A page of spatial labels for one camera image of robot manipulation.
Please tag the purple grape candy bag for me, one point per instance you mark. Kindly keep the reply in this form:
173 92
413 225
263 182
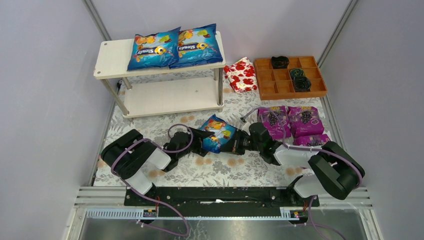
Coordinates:
304 121
275 120
312 140

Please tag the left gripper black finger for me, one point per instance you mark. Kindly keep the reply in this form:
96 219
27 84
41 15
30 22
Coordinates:
199 135
202 152

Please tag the white two-tier shelf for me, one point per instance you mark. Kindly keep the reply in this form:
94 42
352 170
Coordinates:
155 98

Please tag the black coiled item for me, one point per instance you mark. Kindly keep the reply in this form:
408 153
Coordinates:
301 84
279 62

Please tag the floral table mat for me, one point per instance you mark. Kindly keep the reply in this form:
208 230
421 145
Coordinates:
215 170

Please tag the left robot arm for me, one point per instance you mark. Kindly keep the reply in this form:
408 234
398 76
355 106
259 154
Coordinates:
127 155

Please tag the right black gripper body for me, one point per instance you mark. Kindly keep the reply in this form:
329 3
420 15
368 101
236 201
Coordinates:
236 144

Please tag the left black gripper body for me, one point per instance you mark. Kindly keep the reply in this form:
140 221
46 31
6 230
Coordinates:
196 143

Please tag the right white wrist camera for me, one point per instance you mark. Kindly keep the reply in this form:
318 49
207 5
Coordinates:
246 127

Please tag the wooden compartment tray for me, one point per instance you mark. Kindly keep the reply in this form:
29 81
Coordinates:
278 83

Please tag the blue Slendy candy bag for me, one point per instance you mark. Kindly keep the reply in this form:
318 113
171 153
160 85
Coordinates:
221 131
156 50

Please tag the red floral white pouch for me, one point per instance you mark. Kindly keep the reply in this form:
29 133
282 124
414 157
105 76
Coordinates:
241 76

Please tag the blue candy bag on shelf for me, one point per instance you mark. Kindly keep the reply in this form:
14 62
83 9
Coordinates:
198 46

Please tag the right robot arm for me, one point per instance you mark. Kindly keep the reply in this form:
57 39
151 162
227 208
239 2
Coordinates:
335 172

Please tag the dark green coiled item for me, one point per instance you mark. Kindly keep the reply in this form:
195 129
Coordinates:
296 72

